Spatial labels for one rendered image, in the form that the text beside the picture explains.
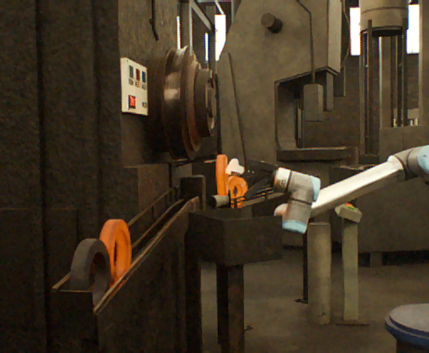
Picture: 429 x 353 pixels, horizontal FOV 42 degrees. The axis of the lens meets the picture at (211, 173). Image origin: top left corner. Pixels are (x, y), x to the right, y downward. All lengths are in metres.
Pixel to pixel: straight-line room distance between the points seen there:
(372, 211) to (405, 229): 0.30
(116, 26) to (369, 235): 2.89
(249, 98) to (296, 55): 0.56
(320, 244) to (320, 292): 0.25
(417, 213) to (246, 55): 2.00
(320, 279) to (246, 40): 2.75
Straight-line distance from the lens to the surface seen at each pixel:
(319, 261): 2.95
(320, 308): 3.01
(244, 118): 5.06
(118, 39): 1.95
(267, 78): 5.02
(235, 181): 2.79
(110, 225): 1.45
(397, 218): 4.41
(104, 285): 1.39
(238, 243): 1.68
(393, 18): 11.04
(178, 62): 2.20
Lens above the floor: 0.94
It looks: 3 degrees down
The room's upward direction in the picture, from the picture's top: 1 degrees counter-clockwise
